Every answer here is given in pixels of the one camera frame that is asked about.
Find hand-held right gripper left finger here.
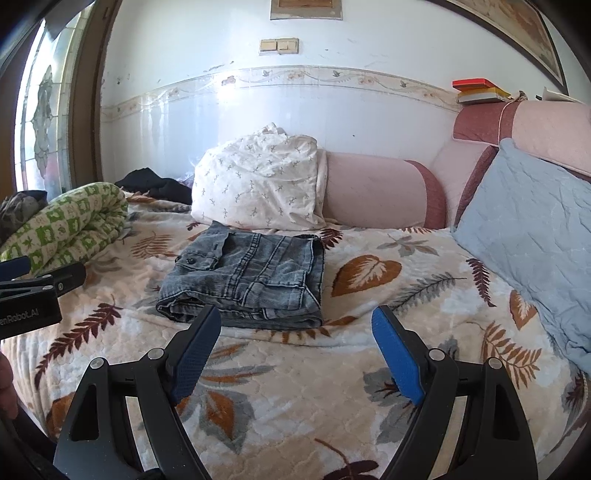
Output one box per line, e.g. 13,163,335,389
53,305,222,480

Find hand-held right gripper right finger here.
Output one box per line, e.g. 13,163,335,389
372,305,539,480

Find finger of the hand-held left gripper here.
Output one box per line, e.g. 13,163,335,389
0,262,88,298
0,256,32,281

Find grey denim pants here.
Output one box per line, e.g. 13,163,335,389
156,220,328,330

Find person's left hand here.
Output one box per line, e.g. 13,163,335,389
0,354,19,419

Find green patterned rolled quilt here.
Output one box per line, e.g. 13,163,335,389
0,182,130,278

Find dark grey cloth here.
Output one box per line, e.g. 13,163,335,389
0,190,49,243

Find leaf print blanket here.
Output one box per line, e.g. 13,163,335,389
2,191,591,480

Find black cloth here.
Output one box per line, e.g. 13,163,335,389
115,167,194,205

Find stained glass window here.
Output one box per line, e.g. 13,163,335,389
16,14,88,195

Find pink bolster cushion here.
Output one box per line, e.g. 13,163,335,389
321,150,448,230

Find light blue quilted pillow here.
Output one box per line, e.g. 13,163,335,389
451,137,591,374

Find white floral pillow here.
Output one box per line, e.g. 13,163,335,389
190,122,328,232

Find pink padded headboard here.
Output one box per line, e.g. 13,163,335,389
431,99,591,228

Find red book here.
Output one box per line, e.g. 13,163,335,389
452,78,495,92

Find white paper sheet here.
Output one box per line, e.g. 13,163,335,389
536,87,585,103

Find beige wall switch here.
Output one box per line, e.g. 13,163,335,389
259,38,300,54

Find large framed wall picture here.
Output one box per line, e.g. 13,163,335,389
434,0,568,93

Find small framed wall picture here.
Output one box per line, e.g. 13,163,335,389
270,0,344,21

